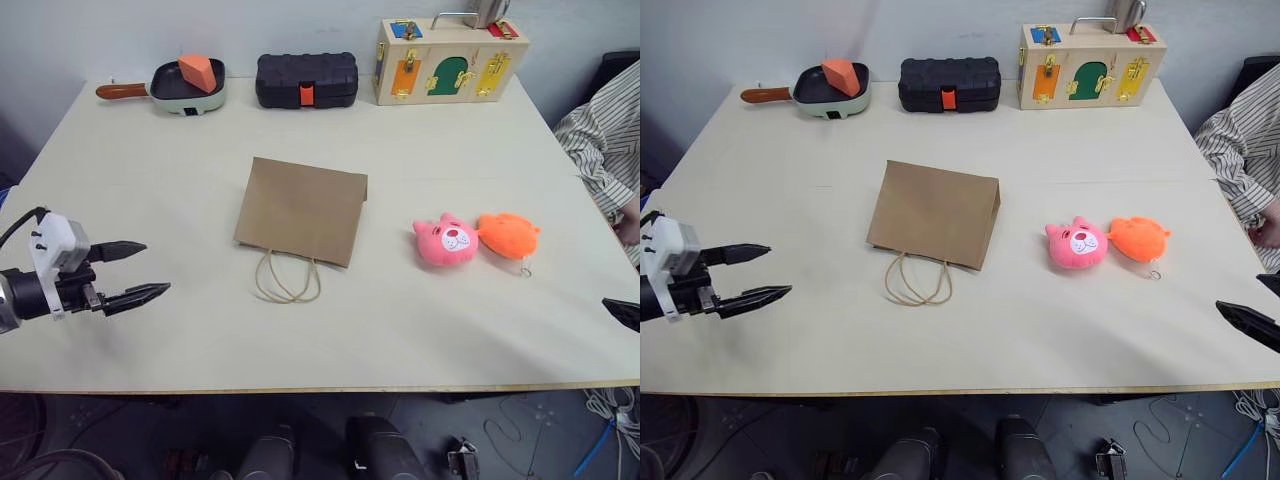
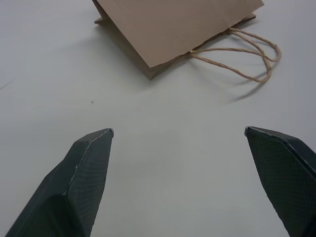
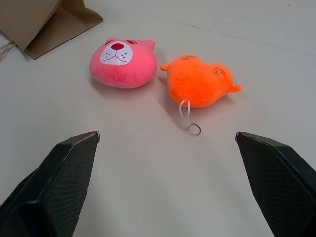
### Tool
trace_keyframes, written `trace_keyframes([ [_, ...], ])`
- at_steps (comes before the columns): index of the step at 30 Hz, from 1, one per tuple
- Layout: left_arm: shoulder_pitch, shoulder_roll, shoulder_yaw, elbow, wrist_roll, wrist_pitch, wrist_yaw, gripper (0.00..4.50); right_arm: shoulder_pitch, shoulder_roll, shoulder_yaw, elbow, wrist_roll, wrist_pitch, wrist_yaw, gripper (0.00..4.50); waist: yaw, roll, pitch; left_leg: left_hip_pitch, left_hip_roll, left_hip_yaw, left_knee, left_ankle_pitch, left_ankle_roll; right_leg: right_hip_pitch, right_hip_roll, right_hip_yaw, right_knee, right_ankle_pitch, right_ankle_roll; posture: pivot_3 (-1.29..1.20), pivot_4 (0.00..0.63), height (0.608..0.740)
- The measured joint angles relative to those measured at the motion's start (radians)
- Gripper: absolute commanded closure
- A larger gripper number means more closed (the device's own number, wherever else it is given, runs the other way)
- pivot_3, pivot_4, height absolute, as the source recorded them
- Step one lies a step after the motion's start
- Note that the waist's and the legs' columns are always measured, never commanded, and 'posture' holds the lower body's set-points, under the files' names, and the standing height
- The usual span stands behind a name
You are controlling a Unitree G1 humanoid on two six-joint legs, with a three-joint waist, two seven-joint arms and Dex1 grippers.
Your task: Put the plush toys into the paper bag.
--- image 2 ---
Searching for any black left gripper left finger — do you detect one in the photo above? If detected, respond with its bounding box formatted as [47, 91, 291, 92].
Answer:
[4, 128, 115, 237]

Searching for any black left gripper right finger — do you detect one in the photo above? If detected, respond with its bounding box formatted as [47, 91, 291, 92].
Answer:
[244, 126, 316, 237]

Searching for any brown paper bag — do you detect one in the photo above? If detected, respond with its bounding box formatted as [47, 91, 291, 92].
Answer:
[91, 0, 282, 83]

